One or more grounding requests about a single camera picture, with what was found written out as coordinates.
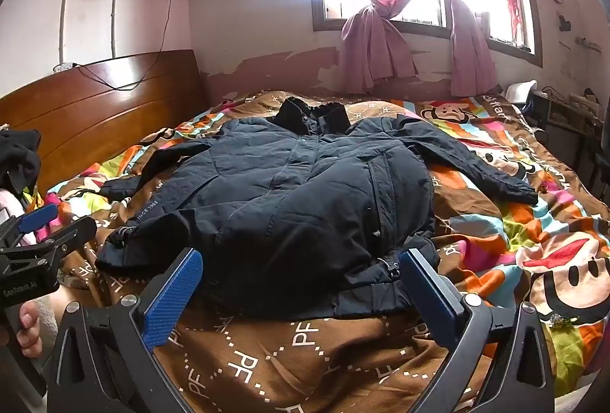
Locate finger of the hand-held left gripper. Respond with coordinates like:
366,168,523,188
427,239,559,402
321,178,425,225
0,202,59,248
0,216,98,271

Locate wooden headboard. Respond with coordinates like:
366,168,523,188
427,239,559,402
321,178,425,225
0,50,205,197

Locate wooden side desk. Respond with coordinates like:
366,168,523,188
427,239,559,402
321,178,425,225
533,89,604,166

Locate navy padded jacket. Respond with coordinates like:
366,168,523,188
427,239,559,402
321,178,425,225
95,98,539,321

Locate printed blanket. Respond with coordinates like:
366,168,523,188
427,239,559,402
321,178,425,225
29,89,610,413

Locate pink cloth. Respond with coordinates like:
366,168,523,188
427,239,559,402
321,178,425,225
0,188,27,223

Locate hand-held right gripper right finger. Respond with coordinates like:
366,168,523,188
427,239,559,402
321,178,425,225
399,248,556,413

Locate black cable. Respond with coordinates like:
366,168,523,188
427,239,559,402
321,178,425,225
74,0,173,91

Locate person's left hand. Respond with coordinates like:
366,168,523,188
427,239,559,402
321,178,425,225
16,300,45,360

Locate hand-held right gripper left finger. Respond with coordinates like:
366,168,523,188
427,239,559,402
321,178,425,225
48,247,204,413

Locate white object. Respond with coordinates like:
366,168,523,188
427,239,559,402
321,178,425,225
504,80,538,102

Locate black cloth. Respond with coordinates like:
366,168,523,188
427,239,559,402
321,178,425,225
0,128,43,199

